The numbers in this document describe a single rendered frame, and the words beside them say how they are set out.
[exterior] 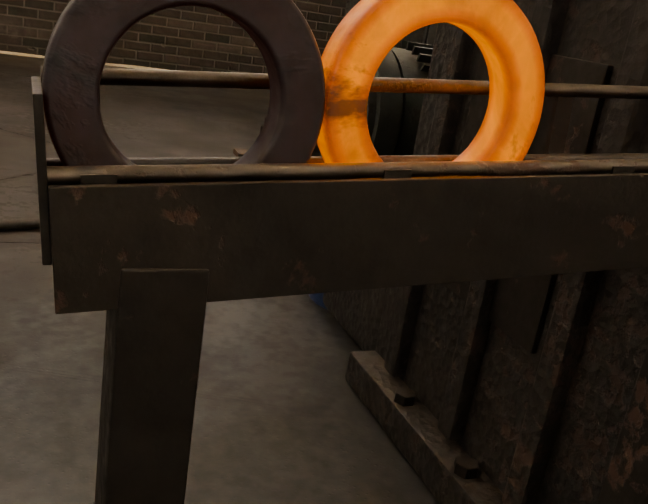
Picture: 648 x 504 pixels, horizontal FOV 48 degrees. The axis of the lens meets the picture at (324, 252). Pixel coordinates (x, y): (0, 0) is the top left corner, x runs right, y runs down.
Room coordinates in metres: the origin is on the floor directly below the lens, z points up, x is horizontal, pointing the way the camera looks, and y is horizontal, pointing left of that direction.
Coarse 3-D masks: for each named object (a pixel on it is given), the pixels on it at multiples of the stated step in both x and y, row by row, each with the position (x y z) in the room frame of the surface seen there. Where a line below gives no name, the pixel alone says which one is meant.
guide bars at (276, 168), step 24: (48, 168) 0.43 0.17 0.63; (72, 168) 0.44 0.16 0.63; (96, 168) 0.45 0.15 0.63; (120, 168) 0.45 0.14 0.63; (144, 168) 0.46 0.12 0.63; (168, 168) 0.46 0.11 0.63; (192, 168) 0.47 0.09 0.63; (216, 168) 0.48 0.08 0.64; (240, 168) 0.48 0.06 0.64; (264, 168) 0.49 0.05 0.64; (288, 168) 0.49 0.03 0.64; (312, 168) 0.50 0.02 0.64; (336, 168) 0.51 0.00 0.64; (360, 168) 0.52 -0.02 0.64; (384, 168) 0.52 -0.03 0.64; (408, 168) 0.53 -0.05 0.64; (432, 168) 0.54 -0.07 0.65; (456, 168) 0.55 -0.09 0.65; (480, 168) 0.56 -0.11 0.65; (504, 168) 0.56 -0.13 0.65; (528, 168) 0.57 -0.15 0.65; (552, 168) 0.58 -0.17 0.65; (576, 168) 0.59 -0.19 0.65; (600, 168) 0.60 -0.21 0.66; (624, 168) 0.61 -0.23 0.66
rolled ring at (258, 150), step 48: (96, 0) 0.46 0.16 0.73; (144, 0) 0.47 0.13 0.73; (192, 0) 0.48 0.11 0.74; (240, 0) 0.50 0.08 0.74; (288, 0) 0.51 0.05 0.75; (48, 48) 0.46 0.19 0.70; (96, 48) 0.46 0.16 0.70; (288, 48) 0.51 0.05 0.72; (48, 96) 0.45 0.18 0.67; (96, 96) 0.46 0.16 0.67; (288, 96) 0.51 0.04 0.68; (96, 144) 0.46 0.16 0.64; (288, 144) 0.51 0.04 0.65
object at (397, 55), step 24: (408, 48) 2.02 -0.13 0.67; (432, 48) 2.01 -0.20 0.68; (384, 72) 1.86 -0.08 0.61; (408, 72) 1.91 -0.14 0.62; (384, 96) 1.83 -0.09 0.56; (408, 96) 1.87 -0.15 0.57; (384, 120) 1.82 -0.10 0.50; (408, 120) 1.86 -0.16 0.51; (384, 144) 1.83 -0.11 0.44; (408, 144) 1.87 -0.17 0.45; (384, 288) 1.51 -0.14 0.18; (336, 312) 1.71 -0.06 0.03; (360, 312) 1.59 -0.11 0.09; (360, 336) 1.57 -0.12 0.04
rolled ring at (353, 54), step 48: (384, 0) 0.54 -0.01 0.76; (432, 0) 0.55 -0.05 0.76; (480, 0) 0.57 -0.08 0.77; (336, 48) 0.54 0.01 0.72; (384, 48) 0.54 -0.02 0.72; (480, 48) 0.60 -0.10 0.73; (528, 48) 0.59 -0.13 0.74; (336, 96) 0.53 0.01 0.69; (528, 96) 0.59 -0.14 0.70; (336, 144) 0.53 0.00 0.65; (480, 144) 0.60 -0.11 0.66; (528, 144) 0.60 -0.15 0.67
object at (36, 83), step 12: (36, 84) 0.46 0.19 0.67; (36, 96) 0.43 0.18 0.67; (36, 108) 0.43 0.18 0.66; (36, 120) 0.43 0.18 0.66; (36, 132) 0.43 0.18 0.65; (36, 144) 0.43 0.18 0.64; (36, 156) 0.43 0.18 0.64; (36, 168) 0.45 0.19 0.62; (48, 204) 0.43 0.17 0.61; (48, 216) 0.43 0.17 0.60; (48, 228) 0.43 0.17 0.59; (48, 240) 0.43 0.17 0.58; (48, 252) 0.43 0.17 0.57; (48, 264) 0.43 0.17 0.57
